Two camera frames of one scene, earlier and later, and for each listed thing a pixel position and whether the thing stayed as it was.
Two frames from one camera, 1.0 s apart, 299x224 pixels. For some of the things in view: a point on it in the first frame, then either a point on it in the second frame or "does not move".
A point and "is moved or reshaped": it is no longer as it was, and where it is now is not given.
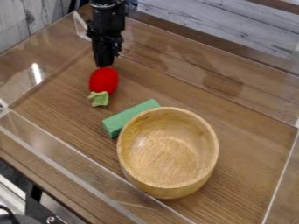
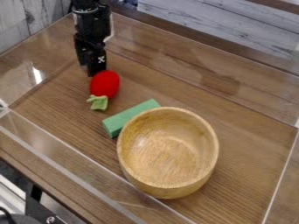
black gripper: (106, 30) → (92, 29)
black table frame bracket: (35, 208) does not move
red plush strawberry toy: (103, 83) is moved or reshaped
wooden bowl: (167, 148) does not move
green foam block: (115, 122) does not move
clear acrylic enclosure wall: (172, 138) does not move
